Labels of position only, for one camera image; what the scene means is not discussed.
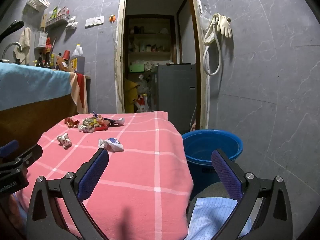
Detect yellow bag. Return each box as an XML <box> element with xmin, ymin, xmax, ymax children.
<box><xmin>123</xmin><ymin>78</ymin><xmax>139</xmax><ymax>113</ymax></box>

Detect light blue towel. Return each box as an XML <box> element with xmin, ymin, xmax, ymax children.
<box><xmin>0</xmin><ymin>62</ymin><xmax>73</xmax><ymax>111</ymax></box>

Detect large oil bottle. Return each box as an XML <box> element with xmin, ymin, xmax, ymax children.
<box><xmin>69</xmin><ymin>44</ymin><xmax>85</xmax><ymax>73</ymax></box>

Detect clear hanging plastic bag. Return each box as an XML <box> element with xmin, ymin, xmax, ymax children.
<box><xmin>199</xmin><ymin>7</ymin><xmax>212</xmax><ymax>27</ymax></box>

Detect cream rubber glove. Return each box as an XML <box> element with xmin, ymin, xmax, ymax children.
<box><xmin>204</xmin><ymin>14</ymin><xmax>220</xmax><ymax>44</ymax></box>
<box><xmin>217</xmin><ymin>14</ymin><xmax>232</xmax><ymax>38</ymax></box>

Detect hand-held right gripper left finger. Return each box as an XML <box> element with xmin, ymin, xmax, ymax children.
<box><xmin>26</xmin><ymin>148</ymin><xmax>110</xmax><ymax>240</ymax></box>

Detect metal faucet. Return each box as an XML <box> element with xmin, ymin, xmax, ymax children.
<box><xmin>2</xmin><ymin>42</ymin><xmax>23</xmax><ymax>61</ymax></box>

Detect wooden shelf unit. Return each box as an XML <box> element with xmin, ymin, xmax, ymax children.
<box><xmin>124</xmin><ymin>15</ymin><xmax>177</xmax><ymax>80</ymax></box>

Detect white plastic wall basket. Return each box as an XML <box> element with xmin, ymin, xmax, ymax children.
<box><xmin>26</xmin><ymin>0</ymin><xmax>50</xmax><ymax>12</ymax></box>

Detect brown packet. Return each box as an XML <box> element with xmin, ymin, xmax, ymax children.
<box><xmin>56</xmin><ymin>55</ymin><xmax>69</xmax><ymax>71</ymax></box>

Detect silver gold crumpled wrapper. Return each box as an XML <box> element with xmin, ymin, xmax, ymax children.
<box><xmin>78</xmin><ymin>118</ymin><xmax>95</xmax><ymax>132</ymax></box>

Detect person's leg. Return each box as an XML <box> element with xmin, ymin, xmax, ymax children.
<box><xmin>186</xmin><ymin>182</ymin><xmax>253</xmax><ymax>240</ymax></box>

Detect metal wall shelf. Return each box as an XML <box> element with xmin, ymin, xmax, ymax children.
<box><xmin>45</xmin><ymin>15</ymin><xmax>71</xmax><ymax>27</ymax></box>

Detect beige hanging towel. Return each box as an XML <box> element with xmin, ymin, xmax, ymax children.
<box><xmin>14</xmin><ymin>27</ymin><xmax>32</xmax><ymax>64</ymax></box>

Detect red kitchen utensil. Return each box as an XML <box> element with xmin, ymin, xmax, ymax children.
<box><xmin>45</xmin><ymin>37</ymin><xmax>57</xmax><ymax>54</ymax></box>

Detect blue plastic bucket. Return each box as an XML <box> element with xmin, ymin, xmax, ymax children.
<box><xmin>182</xmin><ymin>129</ymin><xmax>243</xmax><ymax>202</ymax></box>

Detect door frame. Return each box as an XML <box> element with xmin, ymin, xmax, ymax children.
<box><xmin>114</xmin><ymin>0</ymin><xmax>210</xmax><ymax>130</ymax></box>

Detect pink checked cloth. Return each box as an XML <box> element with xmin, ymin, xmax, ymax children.
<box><xmin>15</xmin><ymin>110</ymin><xmax>194</xmax><ymax>239</ymax></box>

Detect wooden cabinet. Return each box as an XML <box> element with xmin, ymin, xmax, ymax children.
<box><xmin>0</xmin><ymin>77</ymin><xmax>91</xmax><ymax>150</ymax></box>

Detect grey cabinet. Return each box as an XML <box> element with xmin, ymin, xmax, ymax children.
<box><xmin>151</xmin><ymin>64</ymin><xmax>198</xmax><ymax>128</ymax></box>

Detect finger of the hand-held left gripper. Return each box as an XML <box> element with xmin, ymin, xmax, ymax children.
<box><xmin>14</xmin><ymin>144</ymin><xmax>43</xmax><ymax>167</ymax></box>
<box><xmin>0</xmin><ymin>140</ymin><xmax>19</xmax><ymax>158</ymax></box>

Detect clear plastic bags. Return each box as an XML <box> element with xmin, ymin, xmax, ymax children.
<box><xmin>137</xmin><ymin>75</ymin><xmax>153</xmax><ymax>95</ymax></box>

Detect dark curved bar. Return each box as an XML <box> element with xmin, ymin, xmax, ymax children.
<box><xmin>0</xmin><ymin>20</ymin><xmax>25</xmax><ymax>43</ymax></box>

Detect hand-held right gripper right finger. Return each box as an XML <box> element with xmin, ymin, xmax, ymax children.
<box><xmin>211</xmin><ymin>149</ymin><xmax>293</xmax><ymax>240</ymax></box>

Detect white wall socket plate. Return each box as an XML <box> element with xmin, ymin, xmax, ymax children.
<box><xmin>85</xmin><ymin>15</ymin><xmax>105</xmax><ymax>27</ymax></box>

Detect red white plastic bag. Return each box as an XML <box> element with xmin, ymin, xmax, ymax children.
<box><xmin>135</xmin><ymin>94</ymin><xmax>150</xmax><ymax>113</ymax></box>

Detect red yellow wrapper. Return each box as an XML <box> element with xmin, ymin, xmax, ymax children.
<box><xmin>64</xmin><ymin>117</ymin><xmax>80</xmax><ymax>128</ymax></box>

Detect metal utensil holder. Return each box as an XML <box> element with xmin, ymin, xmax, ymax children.
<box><xmin>34</xmin><ymin>31</ymin><xmax>49</xmax><ymax>49</ymax></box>

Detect white red crumpled wrapper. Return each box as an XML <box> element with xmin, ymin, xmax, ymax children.
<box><xmin>57</xmin><ymin>133</ymin><xmax>73</xmax><ymax>150</ymax></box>

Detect orange red striped towel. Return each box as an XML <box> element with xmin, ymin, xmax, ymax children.
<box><xmin>69</xmin><ymin>72</ymin><xmax>89</xmax><ymax>114</ymax></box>

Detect white hose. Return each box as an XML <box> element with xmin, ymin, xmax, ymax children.
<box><xmin>203</xmin><ymin>22</ymin><xmax>222</xmax><ymax>76</ymax></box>

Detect white blue wrapper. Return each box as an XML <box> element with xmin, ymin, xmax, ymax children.
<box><xmin>98</xmin><ymin>137</ymin><xmax>125</xmax><ymax>152</ymax></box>

